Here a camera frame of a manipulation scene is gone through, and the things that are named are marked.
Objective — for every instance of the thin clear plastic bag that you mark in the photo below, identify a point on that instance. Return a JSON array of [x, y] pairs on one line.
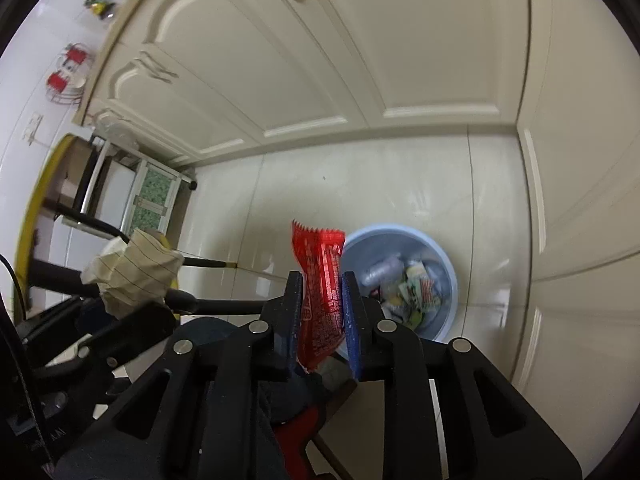
[[115, 132]]

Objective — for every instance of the yellow label bottle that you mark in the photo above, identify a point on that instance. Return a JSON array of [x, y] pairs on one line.
[[99, 6]]

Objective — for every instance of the blue trash bin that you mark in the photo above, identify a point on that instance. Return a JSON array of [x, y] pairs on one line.
[[446, 280]]

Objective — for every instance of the paper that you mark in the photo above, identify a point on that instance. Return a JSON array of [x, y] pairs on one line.
[[135, 270]]

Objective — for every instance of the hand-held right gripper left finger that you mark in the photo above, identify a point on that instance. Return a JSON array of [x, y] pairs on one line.
[[295, 310]]

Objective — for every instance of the red snack wrapper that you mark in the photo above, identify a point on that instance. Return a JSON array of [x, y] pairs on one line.
[[320, 285]]

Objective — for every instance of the red slipper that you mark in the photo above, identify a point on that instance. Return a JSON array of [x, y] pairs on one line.
[[295, 440]]

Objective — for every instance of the cream panel door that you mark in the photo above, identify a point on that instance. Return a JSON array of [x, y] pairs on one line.
[[590, 160]]

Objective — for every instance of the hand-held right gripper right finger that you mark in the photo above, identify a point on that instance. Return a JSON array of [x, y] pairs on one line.
[[350, 320]]

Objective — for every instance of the red cup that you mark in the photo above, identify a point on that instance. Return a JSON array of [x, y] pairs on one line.
[[57, 81], [76, 55]]

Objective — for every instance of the grey shelf rack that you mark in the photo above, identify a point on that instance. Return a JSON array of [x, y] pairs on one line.
[[155, 195]]

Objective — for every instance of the green white snack wrapper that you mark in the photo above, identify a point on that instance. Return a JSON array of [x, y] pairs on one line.
[[415, 292]]

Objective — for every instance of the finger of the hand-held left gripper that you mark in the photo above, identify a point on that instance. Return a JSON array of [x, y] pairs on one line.
[[145, 327], [92, 312]]

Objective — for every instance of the wall socket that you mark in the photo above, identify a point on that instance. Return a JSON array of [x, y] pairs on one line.
[[31, 130]]

